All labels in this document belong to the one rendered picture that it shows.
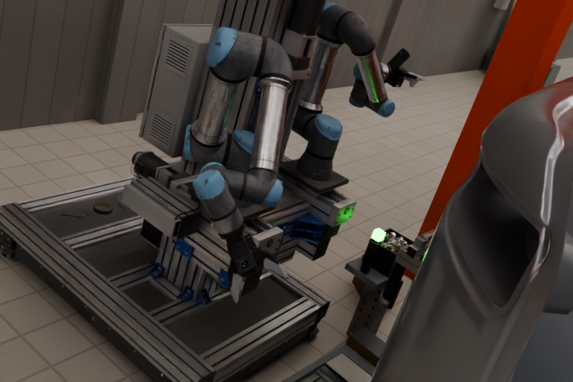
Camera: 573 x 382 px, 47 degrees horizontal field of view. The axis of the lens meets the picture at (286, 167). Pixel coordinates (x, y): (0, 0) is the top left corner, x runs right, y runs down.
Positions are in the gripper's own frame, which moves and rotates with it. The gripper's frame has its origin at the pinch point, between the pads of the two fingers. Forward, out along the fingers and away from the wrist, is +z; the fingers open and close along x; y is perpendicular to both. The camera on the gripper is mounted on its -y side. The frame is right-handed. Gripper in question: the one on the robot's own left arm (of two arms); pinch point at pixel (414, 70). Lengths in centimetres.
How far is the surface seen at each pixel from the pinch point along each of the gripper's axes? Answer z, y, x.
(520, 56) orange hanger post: -24, -35, 55
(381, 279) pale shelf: -28, 72, 54
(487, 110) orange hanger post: -24, -13, 55
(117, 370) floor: -126, 121, 31
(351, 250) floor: 43, 126, -12
